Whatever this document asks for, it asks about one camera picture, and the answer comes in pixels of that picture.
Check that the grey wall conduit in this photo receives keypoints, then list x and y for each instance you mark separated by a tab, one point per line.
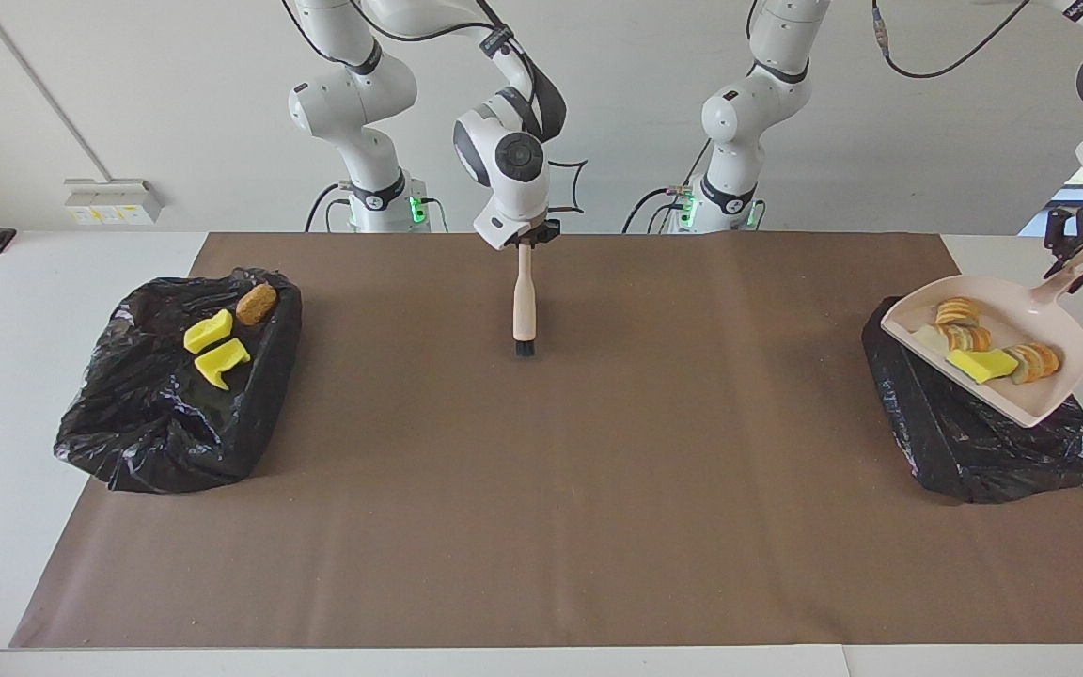
42	89

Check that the brown potato-like lump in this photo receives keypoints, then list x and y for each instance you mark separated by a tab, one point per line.
256	304

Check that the smooth black bag lined bin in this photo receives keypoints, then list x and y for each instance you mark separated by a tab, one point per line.
965	432

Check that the beige brush with black bristles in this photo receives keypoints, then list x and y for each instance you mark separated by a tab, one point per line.
524	306

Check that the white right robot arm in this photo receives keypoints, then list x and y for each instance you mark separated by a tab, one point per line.
513	179

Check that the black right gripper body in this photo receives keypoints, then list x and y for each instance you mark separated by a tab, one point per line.
534	232

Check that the crumpled black bag lined bin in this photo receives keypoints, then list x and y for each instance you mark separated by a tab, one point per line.
147	423

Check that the chunky yellow sponge piece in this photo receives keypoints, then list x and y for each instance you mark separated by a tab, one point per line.
208	331

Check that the long notched yellow sponge piece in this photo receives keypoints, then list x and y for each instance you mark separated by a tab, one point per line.
222	362

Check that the brown paper table mat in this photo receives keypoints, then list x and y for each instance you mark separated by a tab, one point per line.
598	527

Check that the small yellow sponge piece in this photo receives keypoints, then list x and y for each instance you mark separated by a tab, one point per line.
981	365

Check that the white wall socket box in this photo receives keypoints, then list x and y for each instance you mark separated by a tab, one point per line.
114	200

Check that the striped toy croissant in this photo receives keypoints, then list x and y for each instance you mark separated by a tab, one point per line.
959	310
966	338
1035	361

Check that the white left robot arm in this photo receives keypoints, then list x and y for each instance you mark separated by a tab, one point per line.
758	103

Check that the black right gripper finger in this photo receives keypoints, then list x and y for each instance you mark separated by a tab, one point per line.
554	229

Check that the beige plastic dustpan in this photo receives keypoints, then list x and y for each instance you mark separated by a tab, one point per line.
1002	320

